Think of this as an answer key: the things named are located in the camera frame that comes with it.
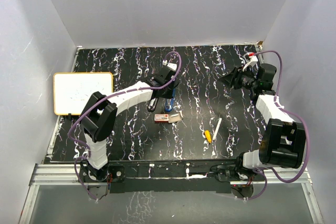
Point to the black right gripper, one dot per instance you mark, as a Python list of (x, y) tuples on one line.
[(233, 78)]

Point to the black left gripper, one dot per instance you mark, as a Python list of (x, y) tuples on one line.
[(169, 95)]

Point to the grey staple box tray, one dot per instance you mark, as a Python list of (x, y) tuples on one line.
[(176, 117)]

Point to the red staple box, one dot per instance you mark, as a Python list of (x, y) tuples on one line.
[(161, 118)]

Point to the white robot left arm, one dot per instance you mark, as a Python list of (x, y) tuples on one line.
[(99, 115)]

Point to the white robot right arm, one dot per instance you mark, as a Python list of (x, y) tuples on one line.
[(284, 141)]

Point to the white pen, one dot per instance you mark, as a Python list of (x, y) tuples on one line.
[(217, 129)]

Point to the yellow cap marker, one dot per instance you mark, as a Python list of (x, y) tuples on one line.
[(207, 136)]

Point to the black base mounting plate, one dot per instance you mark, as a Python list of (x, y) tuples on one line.
[(176, 176)]

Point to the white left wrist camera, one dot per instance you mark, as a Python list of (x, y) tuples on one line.
[(170, 65)]

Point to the white board with wooden frame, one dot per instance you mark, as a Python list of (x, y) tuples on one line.
[(72, 90)]

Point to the aluminium frame rail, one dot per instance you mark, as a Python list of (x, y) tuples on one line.
[(166, 192)]

